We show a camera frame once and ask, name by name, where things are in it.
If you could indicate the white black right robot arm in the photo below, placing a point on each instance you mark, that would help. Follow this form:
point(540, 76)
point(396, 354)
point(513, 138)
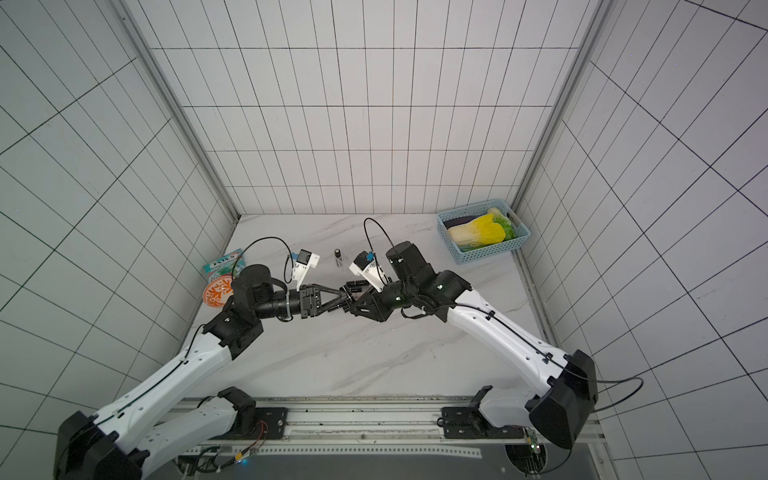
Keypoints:
point(561, 388)

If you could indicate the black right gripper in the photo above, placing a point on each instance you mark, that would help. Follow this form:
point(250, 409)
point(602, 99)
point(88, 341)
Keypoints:
point(370, 302)

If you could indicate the light blue perforated basket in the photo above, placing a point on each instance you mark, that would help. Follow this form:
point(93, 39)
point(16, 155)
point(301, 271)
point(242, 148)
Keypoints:
point(467, 213)

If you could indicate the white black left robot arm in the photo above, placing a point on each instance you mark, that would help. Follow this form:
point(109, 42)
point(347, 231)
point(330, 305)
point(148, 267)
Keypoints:
point(130, 438)

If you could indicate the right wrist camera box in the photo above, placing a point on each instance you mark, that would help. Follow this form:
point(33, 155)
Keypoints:
point(366, 266)

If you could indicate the teal snack packet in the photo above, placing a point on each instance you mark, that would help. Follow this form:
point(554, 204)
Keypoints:
point(230, 263)

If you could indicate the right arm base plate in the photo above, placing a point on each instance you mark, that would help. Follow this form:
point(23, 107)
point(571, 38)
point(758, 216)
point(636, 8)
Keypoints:
point(467, 423)

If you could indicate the orange patterned round lid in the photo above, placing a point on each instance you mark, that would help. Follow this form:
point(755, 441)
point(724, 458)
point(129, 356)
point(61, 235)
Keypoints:
point(218, 291)

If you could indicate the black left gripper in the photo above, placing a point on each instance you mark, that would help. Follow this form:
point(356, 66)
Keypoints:
point(316, 308)

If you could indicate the yellow toy cabbage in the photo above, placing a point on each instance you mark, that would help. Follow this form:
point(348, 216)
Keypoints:
point(489, 229)

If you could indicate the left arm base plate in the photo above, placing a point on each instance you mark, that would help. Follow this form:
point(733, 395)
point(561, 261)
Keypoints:
point(259, 423)

